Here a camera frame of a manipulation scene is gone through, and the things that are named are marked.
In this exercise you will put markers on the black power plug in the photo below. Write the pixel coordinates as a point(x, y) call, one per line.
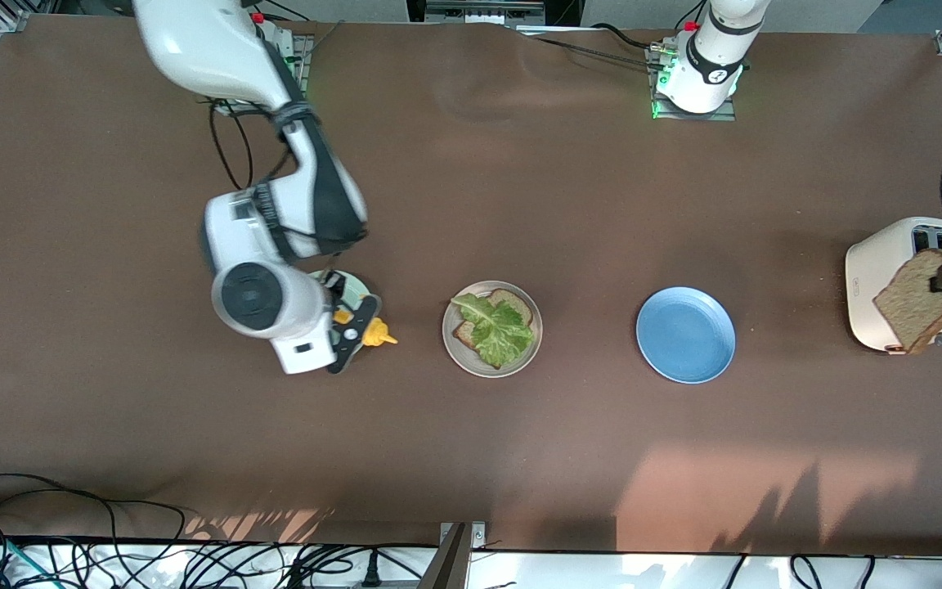
point(370, 573)

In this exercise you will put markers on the beige plate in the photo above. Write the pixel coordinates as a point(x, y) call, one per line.
point(459, 356)

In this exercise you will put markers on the brown bread slice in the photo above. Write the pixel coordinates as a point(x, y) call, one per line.
point(917, 307)
point(512, 298)

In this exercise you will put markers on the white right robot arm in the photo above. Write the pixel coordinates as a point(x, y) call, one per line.
point(275, 204)

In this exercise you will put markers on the blue plate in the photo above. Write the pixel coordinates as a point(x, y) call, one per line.
point(684, 335)

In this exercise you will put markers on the cream white toaster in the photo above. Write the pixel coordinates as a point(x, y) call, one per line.
point(867, 286)

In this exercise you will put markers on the green lettuce leaf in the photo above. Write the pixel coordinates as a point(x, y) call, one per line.
point(495, 331)

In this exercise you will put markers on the grey power strip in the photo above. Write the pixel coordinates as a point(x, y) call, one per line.
point(479, 12)

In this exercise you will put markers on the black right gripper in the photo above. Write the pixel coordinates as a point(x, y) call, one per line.
point(338, 293)

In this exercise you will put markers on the silver corner bracket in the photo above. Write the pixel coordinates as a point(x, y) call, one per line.
point(479, 536)

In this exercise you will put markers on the mint green plate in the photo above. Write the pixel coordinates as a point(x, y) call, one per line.
point(356, 286)

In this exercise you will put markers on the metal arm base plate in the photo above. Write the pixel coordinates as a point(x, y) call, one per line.
point(716, 116)
point(305, 65)

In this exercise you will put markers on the yellow mustard squeeze bottle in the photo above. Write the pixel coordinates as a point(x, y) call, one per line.
point(377, 334)

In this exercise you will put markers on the grey aluminium profile post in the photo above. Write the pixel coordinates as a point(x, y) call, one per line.
point(446, 564)

